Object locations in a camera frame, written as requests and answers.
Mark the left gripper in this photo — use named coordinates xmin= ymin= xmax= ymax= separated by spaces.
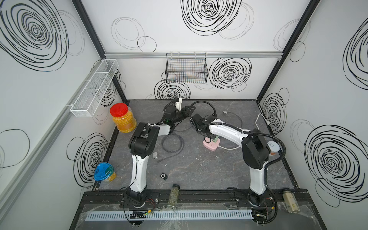
xmin=171 ymin=107 xmax=195 ymax=126

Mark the pink power strip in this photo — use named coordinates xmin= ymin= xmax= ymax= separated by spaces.
xmin=203 ymin=137 xmax=220 ymax=151

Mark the green plug grey cable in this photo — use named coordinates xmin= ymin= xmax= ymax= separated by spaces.
xmin=222 ymin=110 xmax=243 ymax=130

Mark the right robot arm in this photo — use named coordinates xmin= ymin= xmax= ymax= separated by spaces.
xmin=188 ymin=101 xmax=287 ymax=207

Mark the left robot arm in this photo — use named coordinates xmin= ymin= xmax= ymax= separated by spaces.
xmin=125 ymin=105 xmax=195 ymax=207

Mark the red lid corn jar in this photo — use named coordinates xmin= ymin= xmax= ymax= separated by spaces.
xmin=110 ymin=103 xmax=137 ymax=133

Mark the black mp3 player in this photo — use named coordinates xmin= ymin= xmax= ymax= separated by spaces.
xmin=160 ymin=172 xmax=168 ymax=180

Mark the white lid jar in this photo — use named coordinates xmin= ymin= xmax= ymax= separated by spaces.
xmin=267 ymin=141 xmax=280 ymax=156

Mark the glass spice bottle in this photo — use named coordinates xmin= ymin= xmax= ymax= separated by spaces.
xmin=167 ymin=184 xmax=180 ymax=209

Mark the blue lid jar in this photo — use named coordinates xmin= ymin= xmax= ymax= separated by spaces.
xmin=94 ymin=162 xmax=117 ymax=182

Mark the beige small bottle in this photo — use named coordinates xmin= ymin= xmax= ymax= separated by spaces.
xmin=282 ymin=189 xmax=301 ymax=214

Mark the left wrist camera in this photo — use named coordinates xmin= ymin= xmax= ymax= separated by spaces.
xmin=174 ymin=98 xmax=183 ymax=111

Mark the white power strip cord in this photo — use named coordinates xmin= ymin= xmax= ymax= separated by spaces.
xmin=218 ymin=113 xmax=272 ymax=150

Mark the black wire basket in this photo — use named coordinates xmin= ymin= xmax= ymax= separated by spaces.
xmin=165 ymin=57 xmax=209 ymax=84

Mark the aluminium wall rail back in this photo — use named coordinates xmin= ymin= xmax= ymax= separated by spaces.
xmin=105 ymin=51 xmax=283 ymax=59

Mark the aluminium wall rail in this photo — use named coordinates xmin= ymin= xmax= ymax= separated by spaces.
xmin=105 ymin=51 xmax=283 ymax=59
xmin=0 ymin=61 xmax=107 ymax=213

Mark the white wire shelf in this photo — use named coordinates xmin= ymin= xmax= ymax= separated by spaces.
xmin=70 ymin=59 xmax=119 ymax=117

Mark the white slotted cable duct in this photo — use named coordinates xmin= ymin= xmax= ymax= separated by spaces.
xmin=85 ymin=209 xmax=253 ymax=221

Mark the aluminium wall rail left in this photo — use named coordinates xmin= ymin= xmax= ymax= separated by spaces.
xmin=0 ymin=61 xmax=107 ymax=213

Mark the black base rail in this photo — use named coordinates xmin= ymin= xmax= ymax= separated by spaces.
xmin=83 ymin=188 xmax=311 ymax=209

